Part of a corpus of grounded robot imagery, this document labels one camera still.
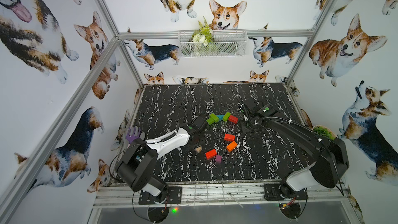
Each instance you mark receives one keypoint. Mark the green block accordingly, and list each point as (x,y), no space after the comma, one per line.
(210,121)
(226,116)
(214,117)

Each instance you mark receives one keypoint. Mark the purple cube block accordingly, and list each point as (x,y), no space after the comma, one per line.
(218,158)

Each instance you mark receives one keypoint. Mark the natural wood block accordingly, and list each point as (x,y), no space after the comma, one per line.
(198,149)

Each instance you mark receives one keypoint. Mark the white wire basket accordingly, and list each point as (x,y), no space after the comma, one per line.
(226,44)

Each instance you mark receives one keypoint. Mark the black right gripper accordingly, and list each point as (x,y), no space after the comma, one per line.
(256,129)

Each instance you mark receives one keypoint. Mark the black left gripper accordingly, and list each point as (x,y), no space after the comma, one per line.
(199,124)

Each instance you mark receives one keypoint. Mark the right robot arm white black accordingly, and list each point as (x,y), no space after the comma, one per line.
(330,157)

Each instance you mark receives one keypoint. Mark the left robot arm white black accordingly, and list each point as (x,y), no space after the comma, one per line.
(136,167)

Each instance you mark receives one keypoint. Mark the purple toy rake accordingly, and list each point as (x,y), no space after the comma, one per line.
(133,134)

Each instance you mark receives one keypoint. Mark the red block small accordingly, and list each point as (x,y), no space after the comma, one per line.
(233,119)

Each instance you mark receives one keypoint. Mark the orange block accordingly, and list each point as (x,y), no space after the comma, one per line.
(231,146)

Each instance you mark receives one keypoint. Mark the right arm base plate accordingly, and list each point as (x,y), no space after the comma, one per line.
(278,192)

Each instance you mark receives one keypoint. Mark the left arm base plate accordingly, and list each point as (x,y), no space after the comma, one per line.
(171,195)

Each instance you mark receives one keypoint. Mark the pink pot green plant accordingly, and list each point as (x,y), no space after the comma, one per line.
(323,131)

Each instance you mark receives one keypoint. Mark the artificial fern with flower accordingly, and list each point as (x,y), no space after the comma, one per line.
(202,38)

